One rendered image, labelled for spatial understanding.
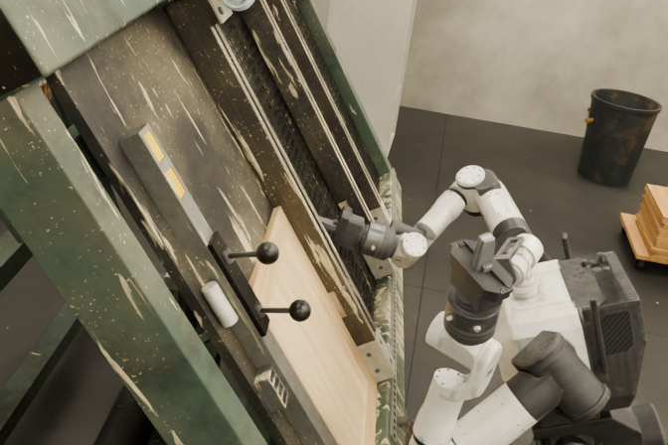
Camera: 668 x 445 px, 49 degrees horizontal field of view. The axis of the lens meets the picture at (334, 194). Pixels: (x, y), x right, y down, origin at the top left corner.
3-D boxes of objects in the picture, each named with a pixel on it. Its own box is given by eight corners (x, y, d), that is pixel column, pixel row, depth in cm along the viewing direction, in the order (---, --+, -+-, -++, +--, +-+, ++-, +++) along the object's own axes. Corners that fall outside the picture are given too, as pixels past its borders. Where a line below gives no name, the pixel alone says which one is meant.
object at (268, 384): (270, 412, 133) (285, 408, 132) (252, 383, 130) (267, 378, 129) (274, 397, 136) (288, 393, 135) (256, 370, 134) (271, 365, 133)
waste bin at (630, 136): (642, 195, 568) (669, 115, 540) (572, 182, 574) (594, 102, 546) (630, 169, 617) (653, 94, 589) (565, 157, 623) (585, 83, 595)
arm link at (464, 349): (425, 311, 124) (419, 354, 131) (481, 344, 119) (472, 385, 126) (460, 273, 131) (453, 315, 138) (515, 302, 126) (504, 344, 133)
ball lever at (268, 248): (220, 271, 127) (274, 269, 118) (210, 253, 126) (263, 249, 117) (234, 258, 130) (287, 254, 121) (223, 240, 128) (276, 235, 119)
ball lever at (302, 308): (252, 325, 131) (306, 327, 122) (243, 308, 130) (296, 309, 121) (264, 311, 134) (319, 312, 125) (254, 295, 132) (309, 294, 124)
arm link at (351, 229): (329, 238, 197) (371, 252, 198) (326, 256, 189) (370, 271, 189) (345, 199, 192) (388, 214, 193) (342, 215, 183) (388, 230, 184)
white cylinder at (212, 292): (198, 293, 123) (221, 330, 126) (214, 287, 123) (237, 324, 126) (202, 283, 126) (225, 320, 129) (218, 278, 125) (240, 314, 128)
